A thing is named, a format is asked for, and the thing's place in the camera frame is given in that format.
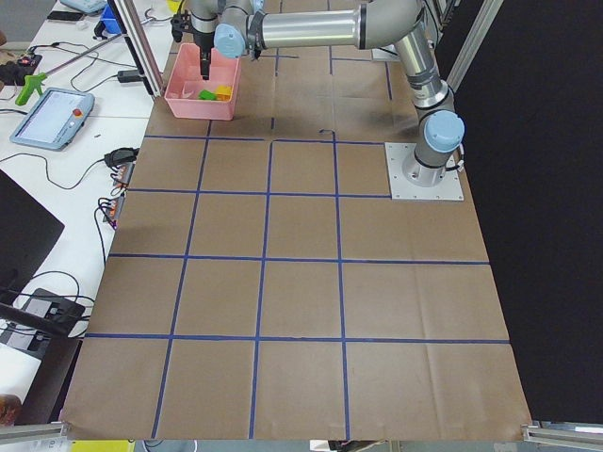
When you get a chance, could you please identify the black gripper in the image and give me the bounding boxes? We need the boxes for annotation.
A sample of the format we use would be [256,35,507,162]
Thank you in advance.
[171,11,219,79]

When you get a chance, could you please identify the green toy block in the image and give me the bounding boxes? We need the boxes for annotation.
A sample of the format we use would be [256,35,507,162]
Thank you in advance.
[198,89,218,101]

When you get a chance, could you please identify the yellow toy block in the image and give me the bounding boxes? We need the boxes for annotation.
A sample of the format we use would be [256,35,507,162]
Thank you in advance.
[215,85,233,102]

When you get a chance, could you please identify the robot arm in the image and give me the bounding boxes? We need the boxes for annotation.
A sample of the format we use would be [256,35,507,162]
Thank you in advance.
[193,1,453,151]
[171,1,266,80]

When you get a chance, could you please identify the pink plastic box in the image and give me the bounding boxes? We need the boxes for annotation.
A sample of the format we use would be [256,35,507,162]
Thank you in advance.
[165,43,241,121]

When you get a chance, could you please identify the black power adapter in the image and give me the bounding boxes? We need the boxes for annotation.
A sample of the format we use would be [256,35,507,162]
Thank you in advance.
[117,70,142,84]

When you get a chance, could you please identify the blue storage bin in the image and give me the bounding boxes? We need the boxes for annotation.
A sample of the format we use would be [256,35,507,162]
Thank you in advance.
[100,8,121,34]

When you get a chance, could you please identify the teach pendant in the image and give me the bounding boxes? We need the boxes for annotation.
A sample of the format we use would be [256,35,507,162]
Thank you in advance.
[9,88,95,151]

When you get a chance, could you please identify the reacher grabber tool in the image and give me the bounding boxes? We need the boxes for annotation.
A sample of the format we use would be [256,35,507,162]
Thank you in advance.
[15,34,126,106]

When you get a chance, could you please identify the grey power strip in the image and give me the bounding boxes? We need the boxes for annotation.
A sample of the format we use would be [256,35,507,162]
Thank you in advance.
[98,162,136,229]

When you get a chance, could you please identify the black laptop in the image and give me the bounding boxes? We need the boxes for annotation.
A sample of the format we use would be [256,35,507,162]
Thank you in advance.
[1,171,64,292]

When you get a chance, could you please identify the black usb hub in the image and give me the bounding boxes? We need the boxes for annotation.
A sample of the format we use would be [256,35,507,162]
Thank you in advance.
[19,289,85,337]

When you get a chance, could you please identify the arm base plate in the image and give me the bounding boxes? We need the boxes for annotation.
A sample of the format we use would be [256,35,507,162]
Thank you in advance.
[384,142,464,202]

